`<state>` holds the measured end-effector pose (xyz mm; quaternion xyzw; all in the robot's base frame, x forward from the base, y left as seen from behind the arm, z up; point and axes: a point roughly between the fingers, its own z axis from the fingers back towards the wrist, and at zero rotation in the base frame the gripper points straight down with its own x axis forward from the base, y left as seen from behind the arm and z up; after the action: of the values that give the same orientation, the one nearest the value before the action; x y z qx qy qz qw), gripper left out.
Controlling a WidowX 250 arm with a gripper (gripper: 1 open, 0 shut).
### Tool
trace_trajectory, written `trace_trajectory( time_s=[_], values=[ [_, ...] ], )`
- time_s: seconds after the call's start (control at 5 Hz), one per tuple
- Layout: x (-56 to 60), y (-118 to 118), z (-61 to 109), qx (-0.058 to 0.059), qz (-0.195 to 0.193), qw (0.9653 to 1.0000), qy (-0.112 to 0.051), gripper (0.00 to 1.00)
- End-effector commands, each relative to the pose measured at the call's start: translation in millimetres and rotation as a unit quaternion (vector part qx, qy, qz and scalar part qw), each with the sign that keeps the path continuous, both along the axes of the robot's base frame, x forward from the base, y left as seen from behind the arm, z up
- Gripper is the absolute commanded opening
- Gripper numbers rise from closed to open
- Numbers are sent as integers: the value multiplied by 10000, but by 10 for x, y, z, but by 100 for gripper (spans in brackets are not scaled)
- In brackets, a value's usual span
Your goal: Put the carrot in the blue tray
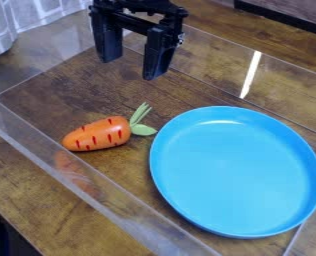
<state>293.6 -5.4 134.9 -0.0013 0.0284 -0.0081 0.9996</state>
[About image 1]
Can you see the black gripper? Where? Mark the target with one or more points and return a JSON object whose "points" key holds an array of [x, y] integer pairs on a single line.
{"points": [[113, 15]]}

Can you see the orange toy carrot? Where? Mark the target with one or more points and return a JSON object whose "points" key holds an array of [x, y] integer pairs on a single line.
{"points": [[109, 132]]}

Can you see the white checkered curtain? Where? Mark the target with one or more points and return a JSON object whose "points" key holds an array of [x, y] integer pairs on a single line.
{"points": [[22, 15]]}

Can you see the dark background furniture edge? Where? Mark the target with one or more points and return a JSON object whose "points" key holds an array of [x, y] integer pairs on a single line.
{"points": [[292, 12]]}

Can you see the blue plastic plate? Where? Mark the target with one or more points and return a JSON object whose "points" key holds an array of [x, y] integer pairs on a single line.
{"points": [[235, 171]]}

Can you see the clear acrylic enclosure wall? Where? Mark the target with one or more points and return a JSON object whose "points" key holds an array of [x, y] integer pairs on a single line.
{"points": [[89, 203]]}

